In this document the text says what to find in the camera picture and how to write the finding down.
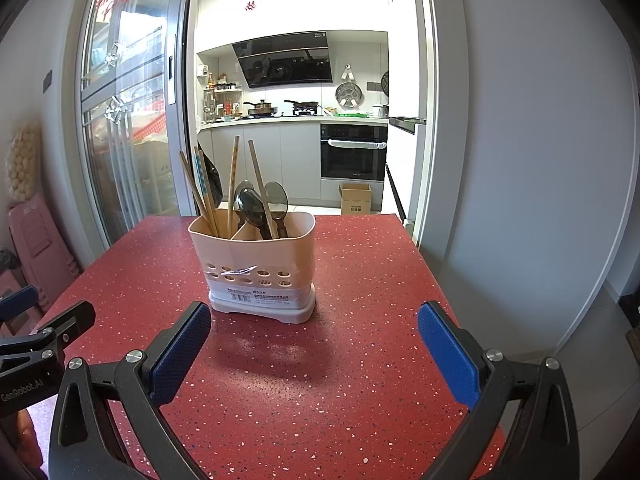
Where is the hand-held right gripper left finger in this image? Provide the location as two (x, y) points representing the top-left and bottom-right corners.
(48, 301), (212, 480)

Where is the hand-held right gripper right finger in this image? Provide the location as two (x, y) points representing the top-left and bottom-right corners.
(418, 301), (581, 480)

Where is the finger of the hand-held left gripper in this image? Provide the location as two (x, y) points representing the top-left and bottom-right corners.
(0, 286), (40, 322)
(0, 301), (96, 373)

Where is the beige utensil holder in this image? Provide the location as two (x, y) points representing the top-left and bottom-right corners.
(188, 212), (317, 325)

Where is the dark brown spoon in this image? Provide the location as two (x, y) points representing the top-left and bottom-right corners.
(262, 181), (290, 239)
(234, 180), (271, 240)

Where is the person's left hand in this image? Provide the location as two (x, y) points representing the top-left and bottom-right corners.
(17, 410), (45, 468)

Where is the bag of pale balls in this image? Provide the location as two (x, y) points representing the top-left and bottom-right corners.
(6, 125), (41, 201)

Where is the black trash bag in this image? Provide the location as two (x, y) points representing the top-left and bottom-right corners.
(197, 142), (224, 208)

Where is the cardboard box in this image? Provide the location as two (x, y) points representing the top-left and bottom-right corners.
(338, 183), (373, 216)

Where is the white refrigerator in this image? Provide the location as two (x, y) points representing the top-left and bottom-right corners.
(382, 0), (436, 241)

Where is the black built-in oven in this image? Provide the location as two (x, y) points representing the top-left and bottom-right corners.
(320, 123), (389, 181)

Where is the sliding glass door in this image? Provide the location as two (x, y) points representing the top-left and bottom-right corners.
(75, 0), (198, 256)

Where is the grey kitchen cabinet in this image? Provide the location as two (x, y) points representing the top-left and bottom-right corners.
(197, 117), (390, 206)

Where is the round metal steamer rack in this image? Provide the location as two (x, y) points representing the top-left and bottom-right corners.
(336, 65), (363, 110)

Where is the black range hood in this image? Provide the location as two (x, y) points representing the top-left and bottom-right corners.
(232, 31), (333, 88)

